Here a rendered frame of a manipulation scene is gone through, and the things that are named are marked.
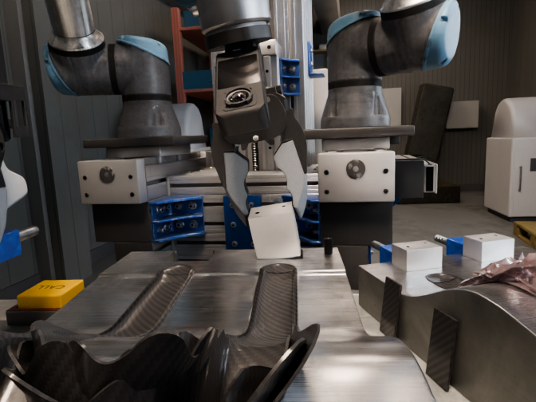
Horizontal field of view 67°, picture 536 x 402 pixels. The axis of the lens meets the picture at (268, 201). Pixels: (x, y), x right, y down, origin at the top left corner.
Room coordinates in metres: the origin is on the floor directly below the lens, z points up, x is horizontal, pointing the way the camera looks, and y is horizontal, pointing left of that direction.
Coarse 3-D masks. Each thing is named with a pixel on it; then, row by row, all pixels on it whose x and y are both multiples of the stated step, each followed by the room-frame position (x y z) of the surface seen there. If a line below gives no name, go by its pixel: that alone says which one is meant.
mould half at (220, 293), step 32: (128, 256) 0.48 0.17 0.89; (160, 256) 0.48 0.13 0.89; (224, 256) 0.46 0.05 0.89; (320, 256) 0.45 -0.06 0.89; (96, 288) 0.38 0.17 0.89; (128, 288) 0.38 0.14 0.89; (192, 288) 0.37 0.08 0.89; (224, 288) 0.37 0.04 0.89; (320, 288) 0.36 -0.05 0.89; (64, 320) 0.32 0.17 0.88; (96, 320) 0.32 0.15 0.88; (192, 320) 0.31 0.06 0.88; (224, 320) 0.31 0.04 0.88; (320, 320) 0.30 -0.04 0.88; (352, 320) 0.30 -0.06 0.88; (96, 352) 0.17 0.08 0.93; (320, 352) 0.16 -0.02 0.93; (352, 352) 0.16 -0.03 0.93; (384, 352) 0.16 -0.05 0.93; (320, 384) 0.14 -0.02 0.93; (352, 384) 0.14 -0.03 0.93; (384, 384) 0.14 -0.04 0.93; (416, 384) 0.14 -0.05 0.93
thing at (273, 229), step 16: (256, 208) 0.47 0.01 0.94; (272, 208) 0.46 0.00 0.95; (288, 208) 0.45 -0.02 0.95; (256, 224) 0.44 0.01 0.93; (272, 224) 0.44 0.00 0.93; (288, 224) 0.44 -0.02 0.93; (256, 240) 0.44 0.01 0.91; (272, 240) 0.44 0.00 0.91; (288, 240) 0.44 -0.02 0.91; (256, 256) 0.45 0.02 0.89; (272, 256) 0.44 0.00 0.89; (288, 256) 0.44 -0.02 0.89
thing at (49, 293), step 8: (48, 280) 0.56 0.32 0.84; (56, 280) 0.56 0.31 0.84; (64, 280) 0.56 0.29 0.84; (72, 280) 0.56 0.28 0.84; (80, 280) 0.56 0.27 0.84; (32, 288) 0.53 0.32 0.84; (40, 288) 0.53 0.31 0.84; (48, 288) 0.53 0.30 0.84; (56, 288) 0.53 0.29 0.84; (64, 288) 0.53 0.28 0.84; (72, 288) 0.53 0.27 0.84; (80, 288) 0.55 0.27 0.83; (24, 296) 0.50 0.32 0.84; (32, 296) 0.50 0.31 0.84; (40, 296) 0.50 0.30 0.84; (48, 296) 0.50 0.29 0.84; (56, 296) 0.50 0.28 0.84; (64, 296) 0.51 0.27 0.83; (72, 296) 0.53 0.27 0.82; (24, 304) 0.50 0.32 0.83; (32, 304) 0.50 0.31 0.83; (40, 304) 0.50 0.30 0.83; (48, 304) 0.50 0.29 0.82; (56, 304) 0.50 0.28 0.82; (64, 304) 0.51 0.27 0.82
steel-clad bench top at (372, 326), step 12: (0, 300) 0.59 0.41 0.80; (12, 300) 0.59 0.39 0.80; (0, 312) 0.54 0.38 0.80; (360, 312) 0.49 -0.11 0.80; (0, 324) 0.50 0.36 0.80; (372, 324) 0.46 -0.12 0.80; (408, 348) 0.40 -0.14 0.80; (420, 360) 0.38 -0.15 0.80; (432, 384) 0.34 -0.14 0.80; (444, 396) 0.32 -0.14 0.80; (456, 396) 0.32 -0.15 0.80
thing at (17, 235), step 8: (8, 232) 0.40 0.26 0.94; (16, 232) 0.41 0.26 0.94; (24, 232) 0.45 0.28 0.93; (32, 232) 0.46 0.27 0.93; (8, 240) 0.40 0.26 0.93; (16, 240) 0.41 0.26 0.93; (0, 248) 0.39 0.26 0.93; (8, 248) 0.40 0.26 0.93; (16, 248) 0.41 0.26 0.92; (0, 256) 0.39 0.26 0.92; (8, 256) 0.40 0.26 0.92
